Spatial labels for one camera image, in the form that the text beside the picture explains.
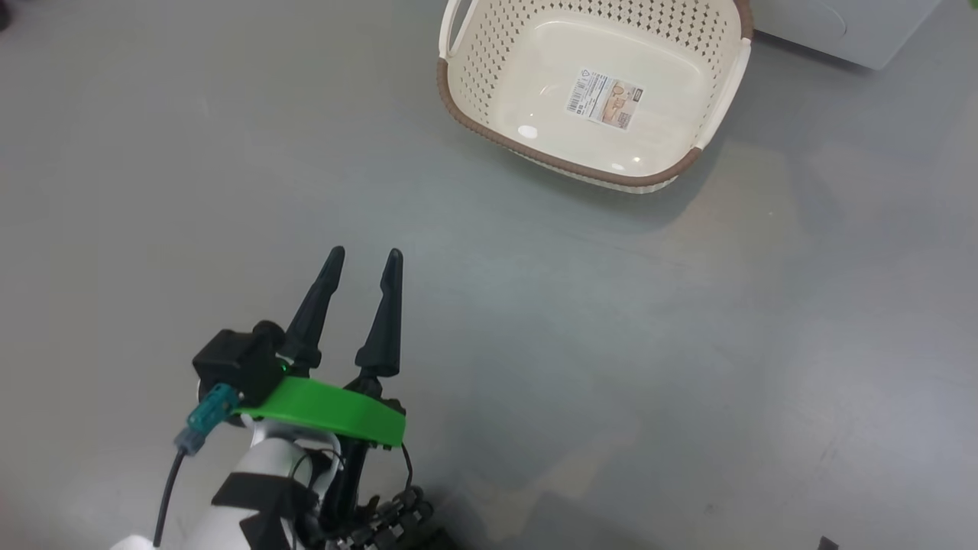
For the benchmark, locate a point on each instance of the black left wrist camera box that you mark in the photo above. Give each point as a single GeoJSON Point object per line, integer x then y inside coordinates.
{"type": "Point", "coordinates": [237, 363]}

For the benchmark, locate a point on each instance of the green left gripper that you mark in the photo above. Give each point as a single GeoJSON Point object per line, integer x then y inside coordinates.
{"type": "Point", "coordinates": [328, 409]}

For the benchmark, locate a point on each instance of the white front-load washing machine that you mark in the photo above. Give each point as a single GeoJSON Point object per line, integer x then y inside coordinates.
{"type": "Point", "coordinates": [840, 27]}

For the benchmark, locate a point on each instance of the cream plastic laundry basket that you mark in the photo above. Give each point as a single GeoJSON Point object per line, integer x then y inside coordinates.
{"type": "Point", "coordinates": [535, 76]}

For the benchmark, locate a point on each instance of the barcode product label sticker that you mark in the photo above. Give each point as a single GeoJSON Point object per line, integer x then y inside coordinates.
{"type": "Point", "coordinates": [605, 98]}

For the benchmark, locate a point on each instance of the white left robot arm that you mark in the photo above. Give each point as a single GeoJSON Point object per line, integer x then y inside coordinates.
{"type": "Point", "coordinates": [260, 473]}

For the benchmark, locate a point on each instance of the teal left camera connector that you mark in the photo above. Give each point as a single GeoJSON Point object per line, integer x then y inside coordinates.
{"type": "Point", "coordinates": [208, 416]}

